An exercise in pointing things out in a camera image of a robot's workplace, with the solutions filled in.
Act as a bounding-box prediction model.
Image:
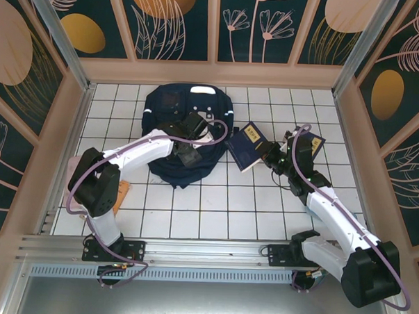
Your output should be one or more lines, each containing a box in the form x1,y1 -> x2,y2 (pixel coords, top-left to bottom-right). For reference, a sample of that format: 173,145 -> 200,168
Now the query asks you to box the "blue book yellow title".
292,125 -> 328,163
224,120 -> 272,175

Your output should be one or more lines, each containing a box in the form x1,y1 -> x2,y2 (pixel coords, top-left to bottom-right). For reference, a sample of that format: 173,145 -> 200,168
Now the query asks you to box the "navy blue backpack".
138,81 -> 236,192

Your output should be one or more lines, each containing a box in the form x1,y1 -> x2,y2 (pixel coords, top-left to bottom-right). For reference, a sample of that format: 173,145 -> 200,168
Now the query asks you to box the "thin black right gripper cable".
270,168 -> 295,193

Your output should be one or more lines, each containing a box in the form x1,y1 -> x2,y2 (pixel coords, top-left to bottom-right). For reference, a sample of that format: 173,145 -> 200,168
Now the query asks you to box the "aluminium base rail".
15,226 -> 396,277

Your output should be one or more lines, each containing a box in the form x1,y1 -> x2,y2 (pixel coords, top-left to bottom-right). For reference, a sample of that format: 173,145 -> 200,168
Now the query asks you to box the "aluminium corner post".
332,0 -> 409,100
17,0 -> 99,92

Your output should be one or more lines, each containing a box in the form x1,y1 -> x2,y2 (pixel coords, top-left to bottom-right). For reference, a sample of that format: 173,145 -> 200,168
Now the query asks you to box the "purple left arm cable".
61,113 -> 229,294

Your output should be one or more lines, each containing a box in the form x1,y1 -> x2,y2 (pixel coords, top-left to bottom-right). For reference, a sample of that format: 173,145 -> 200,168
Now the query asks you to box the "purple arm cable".
61,113 -> 229,294
278,123 -> 419,312

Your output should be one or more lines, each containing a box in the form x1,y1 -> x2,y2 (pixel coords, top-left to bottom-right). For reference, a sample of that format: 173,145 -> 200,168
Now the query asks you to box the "slotted grey cable duct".
28,260 -> 295,289

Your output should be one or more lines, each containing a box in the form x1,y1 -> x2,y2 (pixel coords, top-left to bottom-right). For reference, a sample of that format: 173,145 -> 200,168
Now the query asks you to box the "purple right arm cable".
278,123 -> 419,312

